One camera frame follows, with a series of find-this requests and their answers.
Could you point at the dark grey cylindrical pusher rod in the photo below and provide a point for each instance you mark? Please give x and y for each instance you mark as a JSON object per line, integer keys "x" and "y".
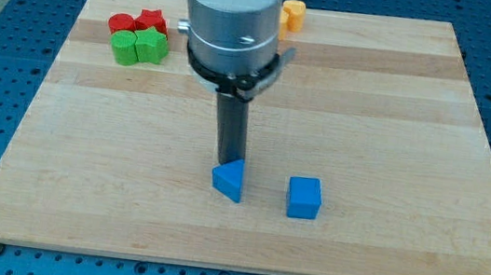
{"x": 232, "y": 118}

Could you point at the black clamp ring mount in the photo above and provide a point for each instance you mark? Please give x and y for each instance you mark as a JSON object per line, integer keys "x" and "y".
{"x": 243, "y": 87}

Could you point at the yellow block behind arm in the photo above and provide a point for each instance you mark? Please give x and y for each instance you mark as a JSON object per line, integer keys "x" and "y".
{"x": 283, "y": 25}

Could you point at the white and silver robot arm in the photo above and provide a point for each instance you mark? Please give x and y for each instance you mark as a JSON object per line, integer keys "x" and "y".
{"x": 232, "y": 50}

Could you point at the blue cube block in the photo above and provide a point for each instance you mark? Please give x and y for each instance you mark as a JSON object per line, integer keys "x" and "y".
{"x": 303, "y": 197}

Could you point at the blue triangular prism block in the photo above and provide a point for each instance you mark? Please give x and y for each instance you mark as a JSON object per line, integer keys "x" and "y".
{"x": 228, "y": 179}

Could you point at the yellow block at back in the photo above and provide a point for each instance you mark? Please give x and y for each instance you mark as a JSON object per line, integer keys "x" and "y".
{"x": 296, "y": 11}

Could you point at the green star block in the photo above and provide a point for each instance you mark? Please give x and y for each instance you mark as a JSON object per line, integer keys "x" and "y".
{"x": 151, "y": 45}

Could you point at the red star block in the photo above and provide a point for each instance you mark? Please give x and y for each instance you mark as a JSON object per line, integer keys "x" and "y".
{"x": 151, "y": 18}

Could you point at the wooden board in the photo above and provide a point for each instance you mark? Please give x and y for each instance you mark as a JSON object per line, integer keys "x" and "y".
{"x": 116, "y": 160}

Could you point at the green cylinder block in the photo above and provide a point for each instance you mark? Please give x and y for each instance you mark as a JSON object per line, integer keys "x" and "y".
{"x": 123, "y": 45}

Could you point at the red cylinder block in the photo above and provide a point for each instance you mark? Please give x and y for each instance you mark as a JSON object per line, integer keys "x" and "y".
{"x": 121, "y": 22}

